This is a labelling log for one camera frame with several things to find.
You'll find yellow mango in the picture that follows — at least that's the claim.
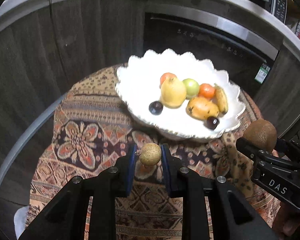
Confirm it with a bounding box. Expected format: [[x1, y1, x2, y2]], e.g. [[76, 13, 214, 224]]
[[186, 96, 219, 121]]

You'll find green energy label sticker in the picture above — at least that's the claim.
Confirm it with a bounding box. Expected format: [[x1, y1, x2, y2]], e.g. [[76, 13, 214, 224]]
[[255, 63, 270, 84]]

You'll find white scalloped fruit bowl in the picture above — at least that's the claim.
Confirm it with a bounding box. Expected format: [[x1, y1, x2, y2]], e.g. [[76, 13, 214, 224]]
[[115, 49, 245, 142]]

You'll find orange tangerine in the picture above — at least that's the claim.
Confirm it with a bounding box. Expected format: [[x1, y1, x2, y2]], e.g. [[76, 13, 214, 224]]
[[198, 83, 215, 99], [160, 73, 177, 86]]

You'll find dark plum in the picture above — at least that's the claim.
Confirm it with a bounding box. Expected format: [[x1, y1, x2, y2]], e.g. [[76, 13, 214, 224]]
[[205, 116, 219, 130], [148, 101, 164, 115]]

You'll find small yellow banana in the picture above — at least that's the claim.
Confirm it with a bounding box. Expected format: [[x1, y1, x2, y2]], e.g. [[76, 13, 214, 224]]
[[215, 84, 229, 114]]

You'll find green apple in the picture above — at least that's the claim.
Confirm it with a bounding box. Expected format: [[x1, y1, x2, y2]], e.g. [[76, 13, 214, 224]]
[[183, 79, 200, 99]]

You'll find person hand holding gripper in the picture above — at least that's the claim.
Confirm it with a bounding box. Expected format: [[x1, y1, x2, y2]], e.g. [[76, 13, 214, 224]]
[[272, 202, 300, 239]]

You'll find brown round kiwi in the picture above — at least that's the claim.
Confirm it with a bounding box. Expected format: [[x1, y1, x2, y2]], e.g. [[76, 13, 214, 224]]
[[243, 119, 277, 153]]

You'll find large yellow lemon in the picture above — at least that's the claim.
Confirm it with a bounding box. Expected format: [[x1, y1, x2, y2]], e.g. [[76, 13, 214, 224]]
[[160, 77, 187, 108]]

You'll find black built-in dishwasher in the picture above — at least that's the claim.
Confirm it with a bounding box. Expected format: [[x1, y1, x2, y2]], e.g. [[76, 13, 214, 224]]
[[143, 3, 279, 97]]

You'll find patterned paisley tablecloth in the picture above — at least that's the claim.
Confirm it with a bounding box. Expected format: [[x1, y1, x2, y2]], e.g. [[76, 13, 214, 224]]
[[26, 66, 280, 239]]

